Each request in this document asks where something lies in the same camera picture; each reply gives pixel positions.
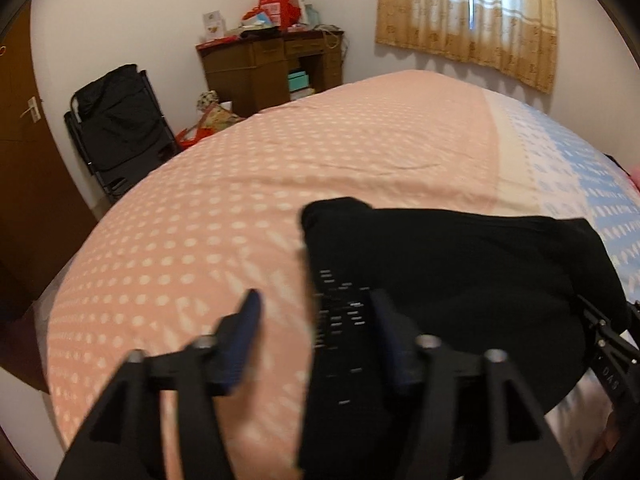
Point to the brown wooden door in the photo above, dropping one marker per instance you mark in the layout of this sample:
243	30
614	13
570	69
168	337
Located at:
30	185

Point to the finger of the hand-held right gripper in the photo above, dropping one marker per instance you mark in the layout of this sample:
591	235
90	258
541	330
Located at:
602	325

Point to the white card box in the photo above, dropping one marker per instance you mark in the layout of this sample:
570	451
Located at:
214	26

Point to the bed with pink dotted cover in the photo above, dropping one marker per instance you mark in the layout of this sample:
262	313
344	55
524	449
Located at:
300	160

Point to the red bag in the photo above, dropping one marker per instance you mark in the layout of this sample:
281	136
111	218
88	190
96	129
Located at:
192	137

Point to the teal box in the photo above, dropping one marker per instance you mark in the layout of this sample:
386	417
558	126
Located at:
298	81

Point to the beige patterned curtain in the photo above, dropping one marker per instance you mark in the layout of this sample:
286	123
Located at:
450	25

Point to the pile of red gift bags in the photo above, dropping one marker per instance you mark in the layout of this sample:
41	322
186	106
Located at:
272	10

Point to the black pants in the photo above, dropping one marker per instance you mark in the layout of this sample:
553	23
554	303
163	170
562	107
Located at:
450	270

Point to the person's right hand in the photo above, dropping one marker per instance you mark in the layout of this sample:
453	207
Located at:
617	432

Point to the black folding chair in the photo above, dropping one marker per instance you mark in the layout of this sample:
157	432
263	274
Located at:
120	120

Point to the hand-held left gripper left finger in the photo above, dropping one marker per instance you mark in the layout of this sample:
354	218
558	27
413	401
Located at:
245	332

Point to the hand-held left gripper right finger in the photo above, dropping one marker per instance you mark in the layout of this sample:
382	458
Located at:
395	347

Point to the brown wooden desk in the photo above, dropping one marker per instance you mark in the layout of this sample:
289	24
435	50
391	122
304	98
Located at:
240	75

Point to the floral patterned bag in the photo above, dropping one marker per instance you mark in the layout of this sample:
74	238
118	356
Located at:
217	112

